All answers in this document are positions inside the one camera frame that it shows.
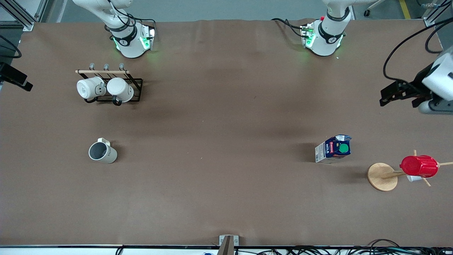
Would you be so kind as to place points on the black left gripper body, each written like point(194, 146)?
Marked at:
point(419, 83)

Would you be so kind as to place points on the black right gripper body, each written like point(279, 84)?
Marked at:
point(10, 75)

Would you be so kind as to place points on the white mug with grey inside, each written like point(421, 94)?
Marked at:
point(102, 153)

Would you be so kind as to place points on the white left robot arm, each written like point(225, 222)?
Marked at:
point(327, 39)

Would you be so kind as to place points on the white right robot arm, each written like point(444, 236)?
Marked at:
point(129, 42)

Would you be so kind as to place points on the red plastic cup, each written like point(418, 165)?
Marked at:
point(419, 166)

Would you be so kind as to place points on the blue milk carton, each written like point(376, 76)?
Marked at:
point(332, 150)

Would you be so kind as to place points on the small white cup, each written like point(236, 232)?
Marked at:
point(413, 179)

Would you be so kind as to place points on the white mug with round print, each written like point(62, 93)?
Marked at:
point(88, 88)

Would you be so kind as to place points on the wooden mug tree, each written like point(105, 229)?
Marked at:
point(382, 176)

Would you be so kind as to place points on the plain white hanging mug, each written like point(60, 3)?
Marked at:
point(120, 89)

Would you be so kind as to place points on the aluminium frame profile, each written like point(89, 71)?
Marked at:
point(17, 14)
point(437, 12)

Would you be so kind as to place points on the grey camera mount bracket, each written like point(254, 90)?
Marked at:
point(228, 243)

